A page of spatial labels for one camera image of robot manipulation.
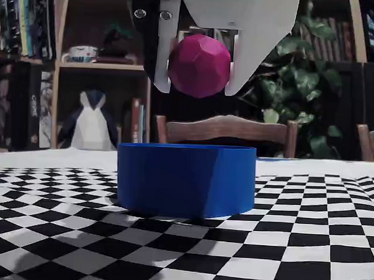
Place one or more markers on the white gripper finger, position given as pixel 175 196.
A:
pixel 256 50

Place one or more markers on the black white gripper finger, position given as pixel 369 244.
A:
pixel 151 36

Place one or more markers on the pink faceted ball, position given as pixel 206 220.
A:
pixel 199 66

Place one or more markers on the white illustrated game box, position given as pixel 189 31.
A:
pixel 46 109

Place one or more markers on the black tall game box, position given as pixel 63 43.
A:
pixel 25 108

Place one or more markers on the blue round box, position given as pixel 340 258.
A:
pixel 185 180

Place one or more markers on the dark potted plant figure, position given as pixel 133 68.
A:
pixel 117 41

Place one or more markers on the green leafy houseplant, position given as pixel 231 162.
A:
pixel 301 83

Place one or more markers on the light wooden cube shelf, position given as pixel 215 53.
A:
pixel 100 65

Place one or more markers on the white mug with face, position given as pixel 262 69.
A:
pixel 82 55

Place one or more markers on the red upright book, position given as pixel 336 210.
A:
pixel 134 119

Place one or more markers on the brown wooden chair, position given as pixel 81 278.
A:
pixel 373 142
pixel 224 129

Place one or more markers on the pale blue upright book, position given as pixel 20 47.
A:
pixel 142 122

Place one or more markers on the white navy penguin figure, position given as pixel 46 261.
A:
pixel 91 126

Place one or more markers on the black cabinet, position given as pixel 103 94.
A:
pixel 363 92

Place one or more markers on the light blue book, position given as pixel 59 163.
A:
pixel 29 24

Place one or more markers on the wooden bookshelf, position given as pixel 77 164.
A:
pixel 23 59

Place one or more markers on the yellow green book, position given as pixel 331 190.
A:
pixel 21 21

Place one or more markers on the black white checkered mat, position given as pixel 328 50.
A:
pixel 295 213

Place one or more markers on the curved light wooden post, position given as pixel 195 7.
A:
pixel 358 29

